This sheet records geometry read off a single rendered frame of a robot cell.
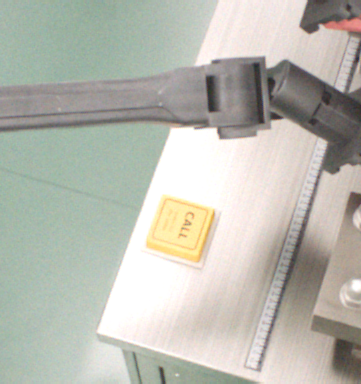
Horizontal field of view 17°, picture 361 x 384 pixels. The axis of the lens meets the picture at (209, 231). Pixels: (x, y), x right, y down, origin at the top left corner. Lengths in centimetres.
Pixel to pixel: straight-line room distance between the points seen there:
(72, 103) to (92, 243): 130
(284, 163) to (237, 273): 16
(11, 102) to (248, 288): 44
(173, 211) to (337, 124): 29
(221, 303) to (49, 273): 104
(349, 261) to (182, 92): 29
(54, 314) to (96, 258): 15
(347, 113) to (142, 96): 24
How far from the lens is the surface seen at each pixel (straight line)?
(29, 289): 252
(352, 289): 136
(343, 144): 138
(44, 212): 258
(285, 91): 133
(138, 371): 165
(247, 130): 132
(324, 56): 168
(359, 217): 142
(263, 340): 151
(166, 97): 128
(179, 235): 154
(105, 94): 127
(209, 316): 152
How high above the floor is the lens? 235
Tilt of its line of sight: 68 degrees down
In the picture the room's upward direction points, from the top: 2 degrees counter-clockwise
